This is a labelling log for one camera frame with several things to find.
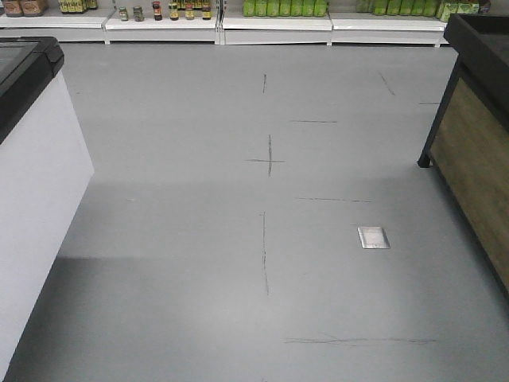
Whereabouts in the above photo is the metal floor socket plate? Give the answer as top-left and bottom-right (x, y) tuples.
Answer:
(357, 226), (390, 249)

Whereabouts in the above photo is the white chest freezer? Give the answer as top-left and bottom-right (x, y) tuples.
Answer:
(1, 37), (94, 369)

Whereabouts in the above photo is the black wooden fruit stand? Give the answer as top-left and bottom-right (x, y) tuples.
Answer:
(418, 14), (508, 291)

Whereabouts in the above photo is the white store shelf unit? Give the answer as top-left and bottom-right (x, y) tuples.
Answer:
(1, 1), (446, 47)

